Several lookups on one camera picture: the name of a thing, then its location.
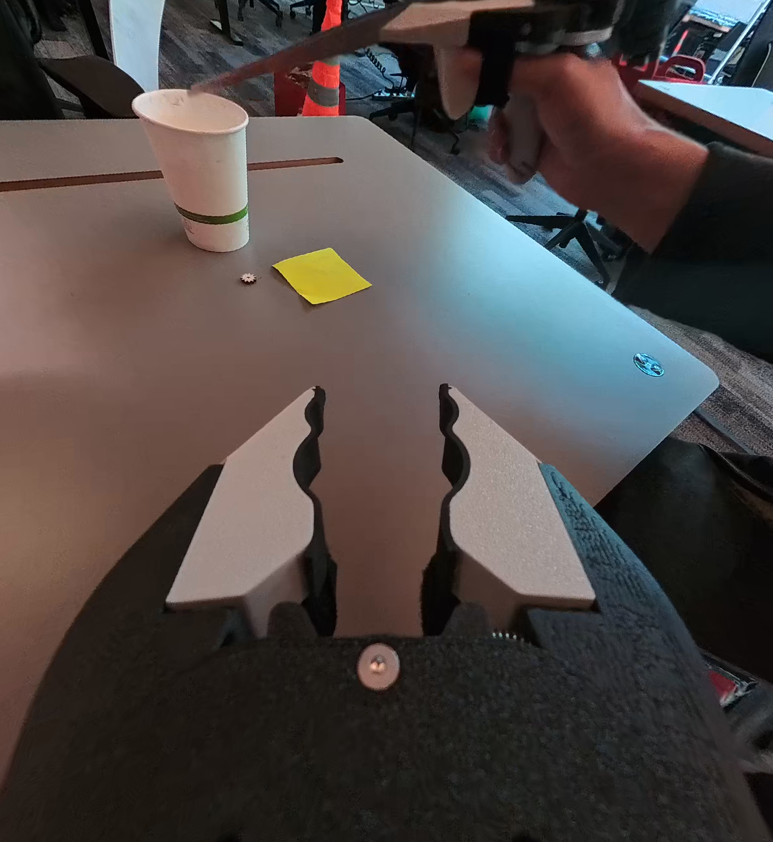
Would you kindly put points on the black mesh office chair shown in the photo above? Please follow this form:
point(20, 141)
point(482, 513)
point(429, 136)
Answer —
point(64, 72)

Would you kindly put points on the person's right forearm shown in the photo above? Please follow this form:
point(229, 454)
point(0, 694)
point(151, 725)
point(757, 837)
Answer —
point(741, 263)

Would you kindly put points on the person's right hand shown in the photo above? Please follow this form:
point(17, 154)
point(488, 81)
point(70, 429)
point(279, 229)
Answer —
point(597, 131)

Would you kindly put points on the yellow sticky note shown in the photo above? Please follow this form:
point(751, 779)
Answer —
point(324, 276)

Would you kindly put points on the round blue desk sticker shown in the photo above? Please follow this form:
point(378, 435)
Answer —
point(648, 364)

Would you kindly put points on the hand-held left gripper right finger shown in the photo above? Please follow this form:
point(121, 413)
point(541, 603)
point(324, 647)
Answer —
point(518, 519)

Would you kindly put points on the red felt bag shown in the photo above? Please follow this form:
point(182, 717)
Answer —
point(682, 69)

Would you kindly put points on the grey desk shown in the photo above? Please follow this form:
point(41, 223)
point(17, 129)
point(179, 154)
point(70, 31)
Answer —
point(130, 362)

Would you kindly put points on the metal tweezers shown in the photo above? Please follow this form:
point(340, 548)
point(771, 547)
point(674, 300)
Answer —
point(307, 49)

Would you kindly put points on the white paper cup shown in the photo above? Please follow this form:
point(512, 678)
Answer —
point(209, 177)

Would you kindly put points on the orange traffic cone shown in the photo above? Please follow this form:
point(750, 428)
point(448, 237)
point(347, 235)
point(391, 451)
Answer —
point(324, 92)

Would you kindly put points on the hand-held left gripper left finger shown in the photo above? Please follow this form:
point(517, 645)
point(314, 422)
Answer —
point(248, 519)

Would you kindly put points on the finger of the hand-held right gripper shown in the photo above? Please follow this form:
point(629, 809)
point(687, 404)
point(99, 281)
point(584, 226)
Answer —
point(452, 23)

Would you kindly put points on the person's dark jacket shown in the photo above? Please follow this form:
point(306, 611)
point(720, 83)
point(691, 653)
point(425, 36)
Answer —
point(722, 559)

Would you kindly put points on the small wooden gear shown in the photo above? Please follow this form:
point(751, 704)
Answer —
point(249, 279)

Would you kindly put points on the wooden desk with black legs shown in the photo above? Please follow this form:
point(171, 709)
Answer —
point(722, 112)

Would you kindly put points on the white paper sheet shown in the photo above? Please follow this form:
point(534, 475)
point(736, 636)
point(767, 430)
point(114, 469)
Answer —
point(136, 39)

